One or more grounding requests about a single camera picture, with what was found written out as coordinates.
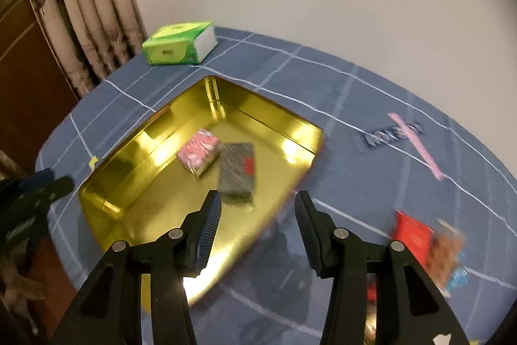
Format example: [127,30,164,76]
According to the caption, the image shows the pink paper strip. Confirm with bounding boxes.
[387,112,446,181]

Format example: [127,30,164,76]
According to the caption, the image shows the blue checked cloth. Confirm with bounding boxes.
[34,26,517,345]

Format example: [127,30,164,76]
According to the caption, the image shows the pink snack packet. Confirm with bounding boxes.
[177,129,221,178]

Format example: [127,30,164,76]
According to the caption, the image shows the green tissue pack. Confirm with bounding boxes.
[142,21,219,66]

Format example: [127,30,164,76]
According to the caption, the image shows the brown wooden cabinet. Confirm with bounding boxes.
[0,0,79,176]

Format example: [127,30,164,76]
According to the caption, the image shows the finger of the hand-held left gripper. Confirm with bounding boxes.
[18,168,75,205]

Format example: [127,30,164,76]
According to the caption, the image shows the clear cookie packet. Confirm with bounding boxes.
[428,222,466,289]

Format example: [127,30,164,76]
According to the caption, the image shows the blue candy packet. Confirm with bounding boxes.
[446,260,468,294]

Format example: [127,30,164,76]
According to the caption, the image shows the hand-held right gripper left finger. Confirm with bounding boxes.
[48,189,224,345]

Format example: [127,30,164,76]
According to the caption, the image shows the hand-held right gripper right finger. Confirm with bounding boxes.
[295,189,471,345]

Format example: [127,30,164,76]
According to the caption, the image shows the maroon tin box gold interior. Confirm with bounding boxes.
[78,76,324,307]

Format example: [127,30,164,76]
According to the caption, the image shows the dark snack packet red label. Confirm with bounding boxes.
[217,142,258,206]

